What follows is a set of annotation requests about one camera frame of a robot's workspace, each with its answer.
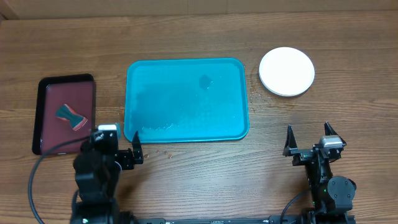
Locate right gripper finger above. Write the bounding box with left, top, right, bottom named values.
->
left=324, top=122, right=337, bottom=136
left=283, top=124, right=297, bottom=156

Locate red and green sponge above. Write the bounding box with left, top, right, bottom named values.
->
left=55, top=104, right=88, bottom=131

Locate white plate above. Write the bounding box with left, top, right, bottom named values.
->
left=259, top=47, right=315, bottom=97

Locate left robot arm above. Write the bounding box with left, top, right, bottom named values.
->
left=70, top=129, right=144, bottom=224

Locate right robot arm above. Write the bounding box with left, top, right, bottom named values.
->
left=279, top=122, right=357, bottom=224

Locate black tray with maroon liner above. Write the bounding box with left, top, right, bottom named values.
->
left=32, top=73, right=96, bottom=155

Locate teal plastic serving tray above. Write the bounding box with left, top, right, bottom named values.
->
left=124, top=58, right=249, bottom=143

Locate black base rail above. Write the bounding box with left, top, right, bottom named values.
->
left=124, top=213, right=356, bottom=224

